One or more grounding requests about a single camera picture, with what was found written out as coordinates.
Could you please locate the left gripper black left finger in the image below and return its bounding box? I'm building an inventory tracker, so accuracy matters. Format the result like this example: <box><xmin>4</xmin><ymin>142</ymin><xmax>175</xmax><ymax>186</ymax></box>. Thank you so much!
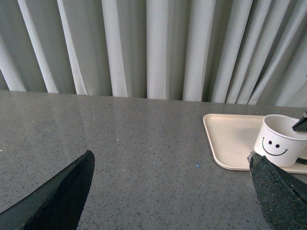
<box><xmin>0</xmin><ymin>150</ymin><xmax>95</xmax><ymax>230</ymax></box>

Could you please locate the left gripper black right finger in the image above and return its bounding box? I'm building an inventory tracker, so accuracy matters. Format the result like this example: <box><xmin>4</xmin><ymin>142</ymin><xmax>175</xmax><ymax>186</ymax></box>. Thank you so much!
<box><xmin>248</xmin><ymin>151</ymin><xmax>307</xmax><ymax>230</ymax></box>

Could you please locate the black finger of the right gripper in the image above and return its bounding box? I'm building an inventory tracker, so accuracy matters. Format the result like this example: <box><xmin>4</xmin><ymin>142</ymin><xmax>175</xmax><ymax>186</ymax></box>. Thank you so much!
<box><xmin>292</xmin><ymin>112</ymin><xmax>307</xmax><ymax>132</ymax></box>

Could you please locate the white smiley mug black handle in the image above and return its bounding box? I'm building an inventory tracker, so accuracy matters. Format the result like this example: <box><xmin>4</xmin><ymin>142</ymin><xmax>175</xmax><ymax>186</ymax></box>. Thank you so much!
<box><xmin>254</xmin><ymin>115</ymin><xmax>307</xmax><ymax>167</ymax></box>

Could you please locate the cream rectangular tray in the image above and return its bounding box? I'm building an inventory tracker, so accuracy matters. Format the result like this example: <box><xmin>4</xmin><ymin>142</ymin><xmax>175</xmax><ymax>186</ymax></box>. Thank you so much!
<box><xmin>203</xmin><ymin>114</ymin><xmax>307</xmax><ymax>174</ymax></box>

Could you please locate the grey pleated curtain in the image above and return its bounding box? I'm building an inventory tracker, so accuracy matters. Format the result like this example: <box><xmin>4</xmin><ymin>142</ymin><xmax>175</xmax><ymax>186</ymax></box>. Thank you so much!
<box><xmin>0</xmin><ymin>0</ymin><xmax>307</xmax><ymax>107</ymax></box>

